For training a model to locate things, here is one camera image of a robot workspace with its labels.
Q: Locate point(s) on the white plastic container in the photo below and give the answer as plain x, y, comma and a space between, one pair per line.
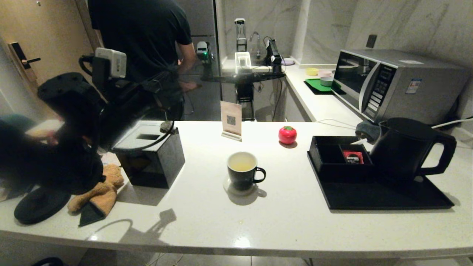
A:
243, 61

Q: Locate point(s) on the green cutting board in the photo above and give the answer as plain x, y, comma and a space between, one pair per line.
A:
317, 85

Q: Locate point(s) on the black rectangular serving tray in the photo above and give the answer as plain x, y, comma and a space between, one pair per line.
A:
369, 199

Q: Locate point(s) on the black table column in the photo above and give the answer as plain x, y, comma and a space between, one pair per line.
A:
245, 99

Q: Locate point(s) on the dark wall switch plate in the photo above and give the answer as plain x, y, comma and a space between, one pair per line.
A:
372, 40

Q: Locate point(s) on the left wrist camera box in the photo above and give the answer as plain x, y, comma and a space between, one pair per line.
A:
111, 62

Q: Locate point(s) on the black door lock with lever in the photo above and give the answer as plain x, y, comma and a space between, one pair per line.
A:
22, 61

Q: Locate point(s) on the chrome faucet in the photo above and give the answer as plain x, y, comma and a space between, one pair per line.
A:
258, 46

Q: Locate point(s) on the black cube tissue box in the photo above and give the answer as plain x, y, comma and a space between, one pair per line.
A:
155, 162

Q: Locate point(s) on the teal rounded object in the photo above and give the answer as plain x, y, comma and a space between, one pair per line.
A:
16, 119

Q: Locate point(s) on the paper card black label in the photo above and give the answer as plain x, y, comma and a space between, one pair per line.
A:
111, 159

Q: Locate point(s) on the white round coaster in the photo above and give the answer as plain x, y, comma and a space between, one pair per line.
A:
226, 186

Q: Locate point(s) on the grey device green light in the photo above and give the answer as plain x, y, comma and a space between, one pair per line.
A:
203, 51

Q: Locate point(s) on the beige QR sign card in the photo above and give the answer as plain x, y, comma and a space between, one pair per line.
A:
231, 118

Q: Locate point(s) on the beige wooden door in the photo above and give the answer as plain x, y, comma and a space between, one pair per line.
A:
48, 37

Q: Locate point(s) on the person in black shirt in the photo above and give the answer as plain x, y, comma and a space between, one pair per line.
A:
147, 44

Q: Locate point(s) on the grey cloth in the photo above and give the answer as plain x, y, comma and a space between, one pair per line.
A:
366, 130

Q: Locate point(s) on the pink bowl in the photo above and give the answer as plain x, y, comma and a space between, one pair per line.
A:
325, 72

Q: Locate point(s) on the red coffee sachet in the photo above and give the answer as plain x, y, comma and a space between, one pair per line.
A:
353, 157

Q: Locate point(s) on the purple round lid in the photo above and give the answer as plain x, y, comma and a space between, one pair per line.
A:
287, 61

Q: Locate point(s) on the grey-green bowl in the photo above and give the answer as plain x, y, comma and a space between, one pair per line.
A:
326, 81

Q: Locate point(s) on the silver microwave oven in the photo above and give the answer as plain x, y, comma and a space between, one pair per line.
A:
417, 92

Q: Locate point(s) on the black sachet holder box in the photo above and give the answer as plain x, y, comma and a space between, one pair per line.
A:
327, 157

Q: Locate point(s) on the black mug white inside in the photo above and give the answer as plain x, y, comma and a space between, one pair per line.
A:
242, 179

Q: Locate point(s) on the red toy tomato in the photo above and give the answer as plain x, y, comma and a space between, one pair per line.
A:
287, 135

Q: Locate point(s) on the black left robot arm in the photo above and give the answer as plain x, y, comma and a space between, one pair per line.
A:
55, 147

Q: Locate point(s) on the yellow bowl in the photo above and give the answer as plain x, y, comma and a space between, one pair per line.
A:
312, 71

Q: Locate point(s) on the black round kettle base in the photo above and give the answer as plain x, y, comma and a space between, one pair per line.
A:
38, 207

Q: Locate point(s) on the white stick sachet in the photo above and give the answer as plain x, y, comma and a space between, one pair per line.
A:
359, 141

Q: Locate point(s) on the black electric kettle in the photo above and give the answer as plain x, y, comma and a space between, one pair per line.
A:
402, 153

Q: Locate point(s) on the black rounded plastic object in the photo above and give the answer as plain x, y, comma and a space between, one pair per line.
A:
48, 261

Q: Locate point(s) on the black background table top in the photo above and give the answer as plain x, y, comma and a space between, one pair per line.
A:
244, 77

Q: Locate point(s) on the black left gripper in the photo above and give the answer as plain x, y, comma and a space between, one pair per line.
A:
129, 103

